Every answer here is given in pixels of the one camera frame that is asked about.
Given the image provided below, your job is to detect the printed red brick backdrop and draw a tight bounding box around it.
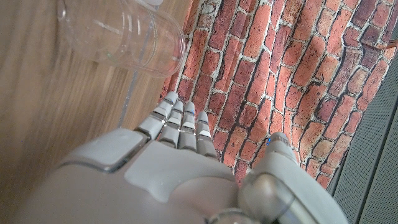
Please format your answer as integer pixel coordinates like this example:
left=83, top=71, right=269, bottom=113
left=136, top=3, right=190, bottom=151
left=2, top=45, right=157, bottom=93
left=158, top=0, right=398, bottom=190

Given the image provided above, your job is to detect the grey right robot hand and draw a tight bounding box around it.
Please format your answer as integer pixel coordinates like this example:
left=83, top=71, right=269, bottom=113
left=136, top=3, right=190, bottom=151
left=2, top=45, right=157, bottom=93
left=12, top=91, right=351, bottom=224

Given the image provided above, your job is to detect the grey perforated panel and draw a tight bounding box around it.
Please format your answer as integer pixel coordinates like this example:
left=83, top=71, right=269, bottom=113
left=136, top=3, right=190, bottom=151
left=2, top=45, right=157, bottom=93
left=326, top=24, right=398, bottom=224

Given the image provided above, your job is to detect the clear plastic cup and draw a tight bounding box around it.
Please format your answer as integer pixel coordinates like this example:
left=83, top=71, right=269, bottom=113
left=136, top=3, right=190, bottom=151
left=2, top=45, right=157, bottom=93
left=57, top=0, right=187, bottom=78

